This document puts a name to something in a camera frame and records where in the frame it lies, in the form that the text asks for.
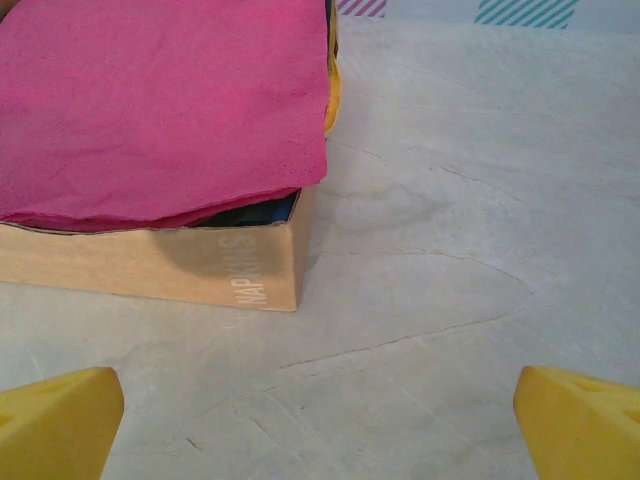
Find dark blue paper napkin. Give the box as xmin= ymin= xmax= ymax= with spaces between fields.
xmin=192 ymin=191 xmax=300 ymax=230

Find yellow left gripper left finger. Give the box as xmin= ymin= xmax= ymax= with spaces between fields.
xmin=0 ymin=366 xmax=125 ymax=480

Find cardboard napkin box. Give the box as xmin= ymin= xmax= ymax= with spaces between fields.
xmin=0 ymin=184 xmax=318 ymax=314

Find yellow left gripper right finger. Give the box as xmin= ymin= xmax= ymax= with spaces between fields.
xmin=513 ymin=365 xmax=640 ymax=480

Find yellow paper napkin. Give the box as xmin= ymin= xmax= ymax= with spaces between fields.
xmin=323 ymin=22 xmax=344 ymax=134

